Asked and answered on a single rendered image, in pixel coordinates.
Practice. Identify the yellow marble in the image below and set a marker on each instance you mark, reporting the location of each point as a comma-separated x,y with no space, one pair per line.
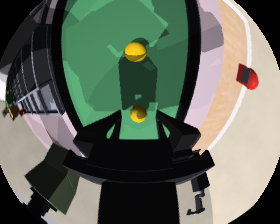
135,51
138,113

